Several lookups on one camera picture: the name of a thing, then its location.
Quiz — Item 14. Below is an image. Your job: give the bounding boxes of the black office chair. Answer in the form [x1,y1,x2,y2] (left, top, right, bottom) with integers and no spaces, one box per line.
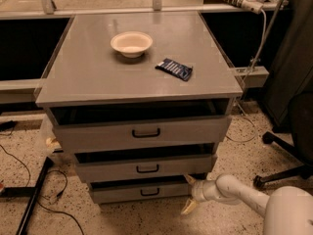
[253,92,313,189]

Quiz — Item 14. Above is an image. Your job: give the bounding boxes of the black floor stand bar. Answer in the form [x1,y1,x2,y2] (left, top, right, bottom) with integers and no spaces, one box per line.
[0,158,54,235]

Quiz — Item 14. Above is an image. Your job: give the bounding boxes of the grey drawer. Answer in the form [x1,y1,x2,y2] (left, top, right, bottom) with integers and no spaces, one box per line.
[75,154,217,182]
[53,117,231,153]
[89,179,191,204]

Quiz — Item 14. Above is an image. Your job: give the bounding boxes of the dark blue snack packet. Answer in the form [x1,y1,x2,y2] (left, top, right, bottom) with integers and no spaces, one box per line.
[156,58,193,81]

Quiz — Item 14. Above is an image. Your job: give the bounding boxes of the grey middle drawer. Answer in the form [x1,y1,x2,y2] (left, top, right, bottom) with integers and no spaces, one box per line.
[75,154,217,182]

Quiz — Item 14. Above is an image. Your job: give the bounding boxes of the white cable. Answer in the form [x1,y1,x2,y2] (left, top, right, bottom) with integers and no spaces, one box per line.
[225,9,268,145]

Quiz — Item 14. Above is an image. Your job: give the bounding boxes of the grey bottom drawer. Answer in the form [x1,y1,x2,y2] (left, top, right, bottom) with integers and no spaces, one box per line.
[89,179,191,204]

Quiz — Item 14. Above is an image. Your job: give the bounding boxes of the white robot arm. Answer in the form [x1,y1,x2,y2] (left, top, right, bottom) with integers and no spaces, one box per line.
[181,174,313,235]

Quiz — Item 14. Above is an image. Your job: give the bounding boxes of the grey metal frame rail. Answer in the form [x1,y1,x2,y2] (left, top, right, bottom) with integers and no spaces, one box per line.
[0,78,43,104]

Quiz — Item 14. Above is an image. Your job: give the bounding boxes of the grey drawer cabinet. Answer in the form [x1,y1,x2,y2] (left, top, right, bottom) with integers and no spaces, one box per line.
[36,12,242,192]

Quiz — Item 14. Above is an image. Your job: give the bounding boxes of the grey top drawer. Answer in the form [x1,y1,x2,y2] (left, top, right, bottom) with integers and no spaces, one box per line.
[53,117,231,153]

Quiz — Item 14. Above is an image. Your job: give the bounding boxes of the black floor cable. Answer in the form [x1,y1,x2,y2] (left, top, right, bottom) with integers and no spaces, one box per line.
[0,143,86,235]

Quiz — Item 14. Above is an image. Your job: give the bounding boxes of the white bowl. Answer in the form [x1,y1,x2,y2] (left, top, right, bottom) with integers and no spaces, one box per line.
[111,31,154,58]

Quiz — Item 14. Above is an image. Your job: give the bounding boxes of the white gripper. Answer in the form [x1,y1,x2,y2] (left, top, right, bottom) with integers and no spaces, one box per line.
[181,174,208,215]

